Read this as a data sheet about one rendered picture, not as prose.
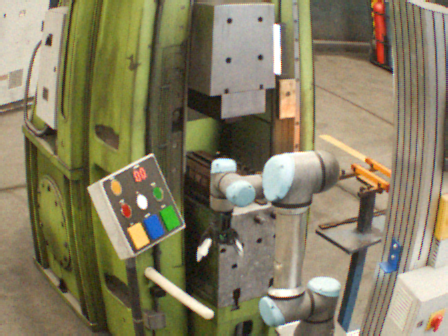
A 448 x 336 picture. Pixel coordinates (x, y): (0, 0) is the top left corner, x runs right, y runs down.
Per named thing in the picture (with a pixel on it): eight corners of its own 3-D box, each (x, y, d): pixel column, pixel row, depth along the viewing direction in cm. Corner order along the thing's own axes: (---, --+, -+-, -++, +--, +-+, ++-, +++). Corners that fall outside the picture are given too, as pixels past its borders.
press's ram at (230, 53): (291, 86, 332) (289, 4, 319) (210, 96, 312) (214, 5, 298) (231, 64, 365) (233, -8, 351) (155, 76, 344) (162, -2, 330)
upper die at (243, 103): (265, 112, 328) (265, 89, 325) (221, 119, 318) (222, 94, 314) (204, 87, 361) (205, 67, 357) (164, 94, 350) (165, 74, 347)
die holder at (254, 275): (288, 287, 359) (298, 196, 344) (217, 308, 339) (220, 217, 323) (217, 246, 402) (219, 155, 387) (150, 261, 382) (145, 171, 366)
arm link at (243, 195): (267, 181, 260) (251, 168, 270) (232, 185, 256) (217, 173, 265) (266, 205, 263) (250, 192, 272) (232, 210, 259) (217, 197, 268)
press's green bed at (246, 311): (275, 354, 376) (287, 287, 359) (216, 373, 355) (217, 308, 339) (215, 318, 418) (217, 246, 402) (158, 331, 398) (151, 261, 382)
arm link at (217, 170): (217, 167, 265) (206, 158, 272) (216, 201, 269) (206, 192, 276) (241, 164, 268) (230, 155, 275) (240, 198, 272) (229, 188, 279)
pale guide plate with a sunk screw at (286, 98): (296, 116, 355) (296, 79, 349) (279, 119, 350) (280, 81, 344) (293, 115, 356) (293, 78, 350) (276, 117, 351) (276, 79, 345)
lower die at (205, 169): (261, 199, 341) (262, 179, 338) (218, 210, 330) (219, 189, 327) (202, 167, 373) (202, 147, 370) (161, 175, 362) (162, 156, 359)
